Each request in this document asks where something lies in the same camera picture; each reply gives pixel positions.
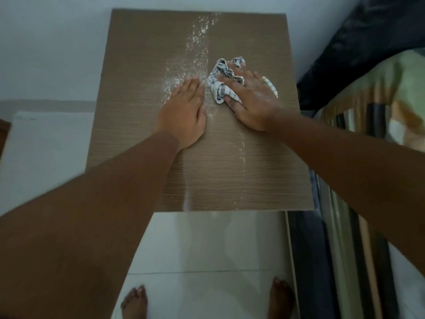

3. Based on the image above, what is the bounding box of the person's right hand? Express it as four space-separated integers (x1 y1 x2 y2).
223 60 285 132

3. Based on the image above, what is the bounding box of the person's left hand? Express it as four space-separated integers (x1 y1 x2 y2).
152 77 208 151

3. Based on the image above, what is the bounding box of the white checkered cleaning cloth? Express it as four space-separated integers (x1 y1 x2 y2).
206 56 279 105

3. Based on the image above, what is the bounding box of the person's right forearm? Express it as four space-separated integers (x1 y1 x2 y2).
264 106 425 276

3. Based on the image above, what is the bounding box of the person's left forearm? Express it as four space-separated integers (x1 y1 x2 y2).
0 131 184 319

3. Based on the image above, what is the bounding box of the brown wooden drawer cabinet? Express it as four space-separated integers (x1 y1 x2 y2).
85 8 315 212

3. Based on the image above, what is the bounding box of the person's right foot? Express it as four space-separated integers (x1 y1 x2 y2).
269 277 296 319

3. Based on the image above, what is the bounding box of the person's foot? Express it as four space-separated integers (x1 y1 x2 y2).
269 277 296 319
120 284 148 319

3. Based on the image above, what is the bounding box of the person's left foot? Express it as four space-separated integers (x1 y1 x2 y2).
120 284 148 319

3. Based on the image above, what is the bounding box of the white powder spill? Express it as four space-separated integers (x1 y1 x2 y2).
162 13 248 210

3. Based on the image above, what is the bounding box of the striped bed sheet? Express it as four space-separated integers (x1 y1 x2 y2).
313 48 425 319

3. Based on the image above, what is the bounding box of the dark bed base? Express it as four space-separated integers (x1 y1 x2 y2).
287 169 332 319

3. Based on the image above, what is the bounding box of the brown wooden door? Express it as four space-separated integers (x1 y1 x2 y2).
0 118 11 160

